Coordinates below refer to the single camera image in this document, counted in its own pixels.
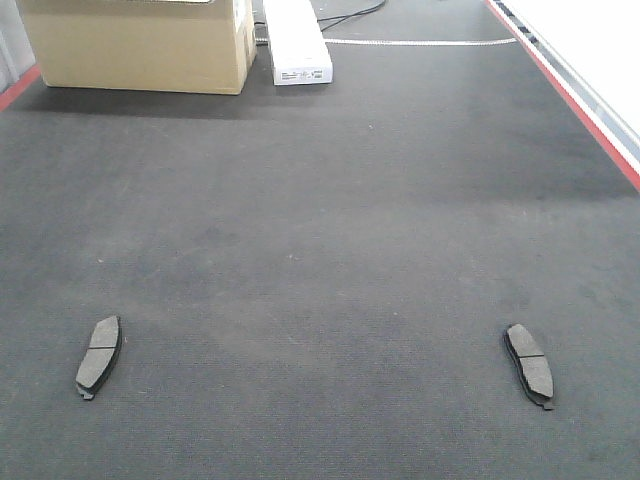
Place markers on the grey brake pad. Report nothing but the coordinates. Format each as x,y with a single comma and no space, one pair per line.
100,357
531,364

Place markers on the dark grey conveyor belt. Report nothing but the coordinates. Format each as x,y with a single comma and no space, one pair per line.
314,282

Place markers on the long white box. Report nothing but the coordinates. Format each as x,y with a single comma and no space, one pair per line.
299,55

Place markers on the brown cardboard box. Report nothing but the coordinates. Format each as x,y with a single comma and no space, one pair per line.
203,47

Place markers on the red conveyor side rail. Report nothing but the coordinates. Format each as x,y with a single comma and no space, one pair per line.
603,135

